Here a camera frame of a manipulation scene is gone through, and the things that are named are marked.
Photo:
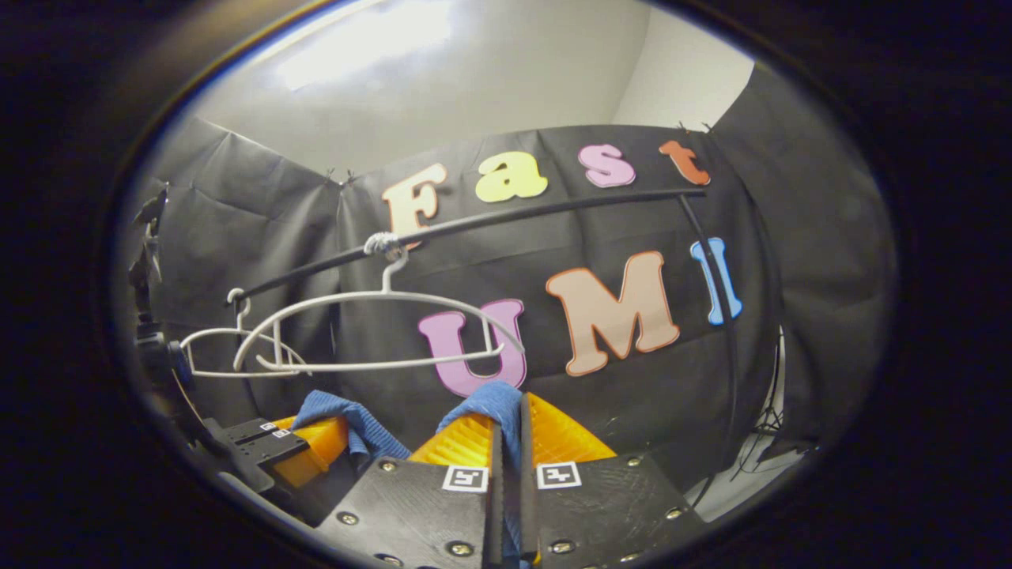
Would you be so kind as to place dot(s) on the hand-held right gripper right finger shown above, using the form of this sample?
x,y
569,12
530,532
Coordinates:
x,y
609,514

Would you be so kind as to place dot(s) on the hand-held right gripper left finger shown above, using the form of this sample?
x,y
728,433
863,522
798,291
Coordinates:
x,y
419,514

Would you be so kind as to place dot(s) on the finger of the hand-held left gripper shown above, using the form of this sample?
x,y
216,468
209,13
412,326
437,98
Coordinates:
x,y
245,431
316,462

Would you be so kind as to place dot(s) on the white plastic hanger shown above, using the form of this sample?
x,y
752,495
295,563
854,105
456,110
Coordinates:
x,y
395,295
213,374

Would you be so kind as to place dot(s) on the black clothes rack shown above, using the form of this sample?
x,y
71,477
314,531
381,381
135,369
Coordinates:
x,y
553,209

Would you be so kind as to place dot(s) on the black backdrop stand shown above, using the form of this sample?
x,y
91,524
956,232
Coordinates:
x,y
771,427

